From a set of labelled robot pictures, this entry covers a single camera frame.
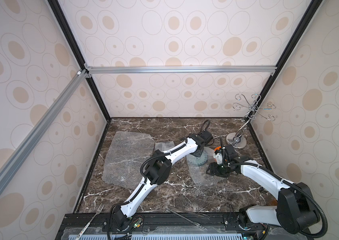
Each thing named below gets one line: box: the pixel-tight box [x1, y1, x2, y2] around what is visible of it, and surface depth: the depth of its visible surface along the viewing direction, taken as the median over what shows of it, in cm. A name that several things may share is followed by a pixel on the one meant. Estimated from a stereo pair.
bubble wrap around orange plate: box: [102, 131, 155, 190], surface depth 102 cm
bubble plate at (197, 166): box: [186, 147, 223, 186], surface depth 92 cm
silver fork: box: [75, 202, 105, 240], surface depth 79 cm
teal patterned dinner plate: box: [187, 150, 208, 166], surface depth 97 cm
